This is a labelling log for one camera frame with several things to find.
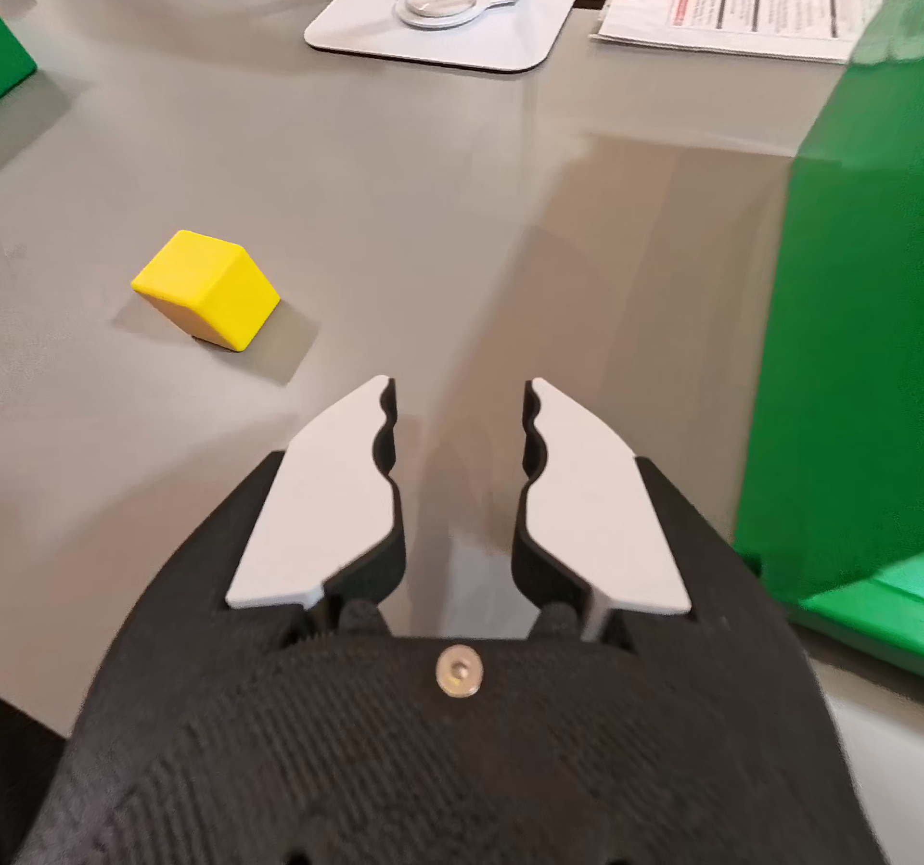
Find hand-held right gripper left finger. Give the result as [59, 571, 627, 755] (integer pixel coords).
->
[225, 375, 405, 631]

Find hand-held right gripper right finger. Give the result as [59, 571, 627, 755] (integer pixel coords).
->
[513, 378, 693, 641]

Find yellow cube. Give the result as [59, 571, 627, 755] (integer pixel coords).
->
[131, 230, 281, 354]

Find green plastic bin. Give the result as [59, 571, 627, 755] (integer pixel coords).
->
[0, 17, 39, 99]
[732, 0, 924, 674]

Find grey desk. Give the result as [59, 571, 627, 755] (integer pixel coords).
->
[0, 0, 924, 865]

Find white board stand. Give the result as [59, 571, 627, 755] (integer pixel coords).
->
[303, 0, 582, 74]

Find laminated paper sheet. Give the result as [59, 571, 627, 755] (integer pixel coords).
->
[590, 0, 912, 64]

